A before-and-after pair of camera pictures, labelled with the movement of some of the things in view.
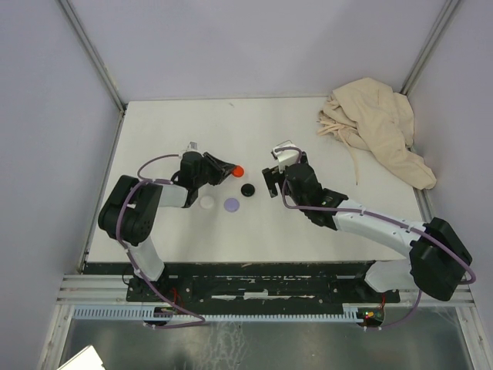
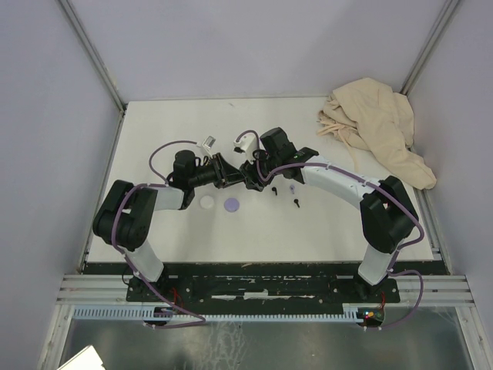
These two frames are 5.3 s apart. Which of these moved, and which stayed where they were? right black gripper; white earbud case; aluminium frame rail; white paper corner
Moved: right black gripper
Stayed: white paper corner; aluminium frame rail; white earbud case
